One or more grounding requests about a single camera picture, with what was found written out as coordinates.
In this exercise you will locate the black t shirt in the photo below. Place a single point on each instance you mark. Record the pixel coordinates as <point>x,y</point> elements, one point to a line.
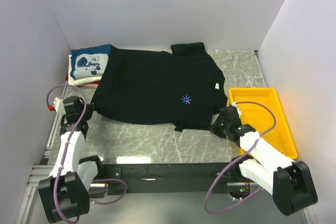
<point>183,86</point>

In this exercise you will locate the yellow plastic tray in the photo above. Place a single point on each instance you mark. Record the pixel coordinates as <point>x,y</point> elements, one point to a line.
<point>259,118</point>

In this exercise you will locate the blue mickey print t shirt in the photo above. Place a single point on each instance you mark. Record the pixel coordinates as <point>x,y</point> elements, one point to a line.
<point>88,62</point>

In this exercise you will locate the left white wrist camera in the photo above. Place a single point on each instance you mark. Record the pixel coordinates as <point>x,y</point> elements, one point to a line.
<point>57,106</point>

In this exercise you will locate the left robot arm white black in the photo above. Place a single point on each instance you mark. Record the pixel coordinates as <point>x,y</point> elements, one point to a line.
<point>65,192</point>

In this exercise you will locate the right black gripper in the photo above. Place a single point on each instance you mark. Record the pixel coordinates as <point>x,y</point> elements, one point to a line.
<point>214,127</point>

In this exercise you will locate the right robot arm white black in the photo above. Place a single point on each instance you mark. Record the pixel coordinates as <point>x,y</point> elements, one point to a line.
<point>288,182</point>

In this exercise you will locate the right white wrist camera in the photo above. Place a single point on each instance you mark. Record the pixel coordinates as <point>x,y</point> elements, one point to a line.
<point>237,108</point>

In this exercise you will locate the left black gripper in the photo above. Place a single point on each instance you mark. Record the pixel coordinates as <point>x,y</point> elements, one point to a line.
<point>89,108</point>

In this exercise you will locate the pink folded t shirt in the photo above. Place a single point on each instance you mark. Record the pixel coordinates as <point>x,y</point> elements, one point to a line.
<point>92,84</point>

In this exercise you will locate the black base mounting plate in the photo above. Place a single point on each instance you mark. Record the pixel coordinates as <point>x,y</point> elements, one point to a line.
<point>160,178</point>

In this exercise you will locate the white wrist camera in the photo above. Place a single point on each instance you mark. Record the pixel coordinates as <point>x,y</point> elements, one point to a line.
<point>237,108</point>
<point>57,106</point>

